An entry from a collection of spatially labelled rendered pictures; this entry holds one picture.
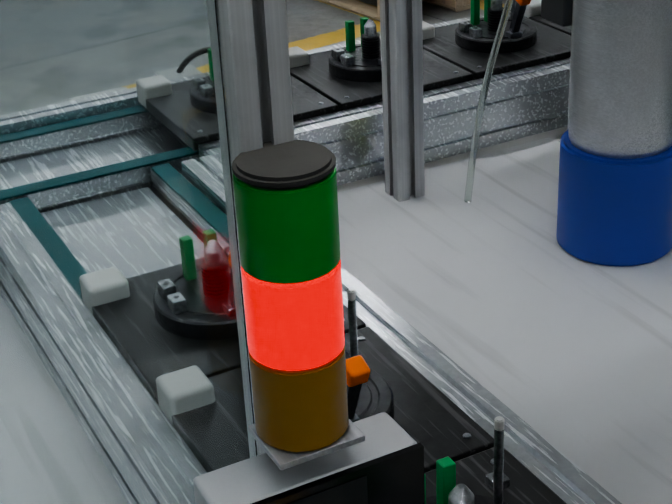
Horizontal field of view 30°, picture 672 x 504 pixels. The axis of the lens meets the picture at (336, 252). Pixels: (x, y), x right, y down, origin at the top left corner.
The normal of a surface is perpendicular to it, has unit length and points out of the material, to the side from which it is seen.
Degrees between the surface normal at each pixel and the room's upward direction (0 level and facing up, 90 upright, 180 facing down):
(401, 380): 0
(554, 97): 90
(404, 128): 90
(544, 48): 0
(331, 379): 90
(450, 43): 0
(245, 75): 90
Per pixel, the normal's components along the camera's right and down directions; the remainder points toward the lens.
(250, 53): 0.47, 0.39
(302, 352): 0.19, 0.44
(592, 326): -0.04, -0.89
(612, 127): -0.34, 0.44
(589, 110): -0.74, 0.33
